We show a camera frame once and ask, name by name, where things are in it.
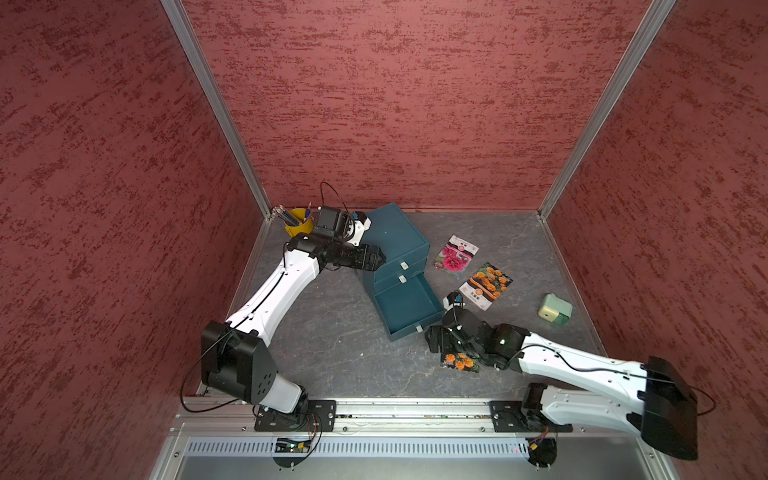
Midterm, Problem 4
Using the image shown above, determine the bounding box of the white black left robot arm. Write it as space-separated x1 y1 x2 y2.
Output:
200 206 386 415

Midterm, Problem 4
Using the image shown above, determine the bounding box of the small orange flower seed bag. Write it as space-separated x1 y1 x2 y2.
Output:
441 353 479 373

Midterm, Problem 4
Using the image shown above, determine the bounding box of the left aluminium corner post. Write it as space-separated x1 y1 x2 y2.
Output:
161 0 272 220

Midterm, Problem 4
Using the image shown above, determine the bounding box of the yellow pen cup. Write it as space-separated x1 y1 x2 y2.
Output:
285 208 314 237

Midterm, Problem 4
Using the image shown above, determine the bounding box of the aluminium corner post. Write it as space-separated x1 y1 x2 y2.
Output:
161 0 272 220
538 0 676 222

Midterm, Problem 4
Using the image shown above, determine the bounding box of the orange marigold seed bag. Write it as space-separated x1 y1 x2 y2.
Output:
459 262 513 311

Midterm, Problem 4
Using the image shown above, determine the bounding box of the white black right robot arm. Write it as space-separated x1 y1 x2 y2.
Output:
424 306 699 461

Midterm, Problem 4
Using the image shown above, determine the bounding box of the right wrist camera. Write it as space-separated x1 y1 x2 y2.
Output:
442 290 465 311

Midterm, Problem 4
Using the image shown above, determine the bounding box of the pink hollyhock seed bag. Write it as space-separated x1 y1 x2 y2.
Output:
433 235 479 275

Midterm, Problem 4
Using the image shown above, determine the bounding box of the pale green sponge block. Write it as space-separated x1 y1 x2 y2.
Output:
537 293 573 325

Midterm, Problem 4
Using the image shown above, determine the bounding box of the teal pull-out drawer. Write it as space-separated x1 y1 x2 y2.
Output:
373 274 444 342

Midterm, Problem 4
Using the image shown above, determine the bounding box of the teal drawer cabinet box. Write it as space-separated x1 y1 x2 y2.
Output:
358 203 430 297

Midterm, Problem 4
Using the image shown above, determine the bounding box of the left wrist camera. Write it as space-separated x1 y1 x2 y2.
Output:
345 211 371 247

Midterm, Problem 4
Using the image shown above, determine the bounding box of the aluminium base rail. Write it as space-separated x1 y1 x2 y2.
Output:
175 388 642 436

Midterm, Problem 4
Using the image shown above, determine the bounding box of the right aluminium corner post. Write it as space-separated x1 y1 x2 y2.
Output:
538 0 676 222

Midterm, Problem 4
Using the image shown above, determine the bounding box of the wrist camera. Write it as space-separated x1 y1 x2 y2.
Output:
442 290 465 311
345 211 371 247

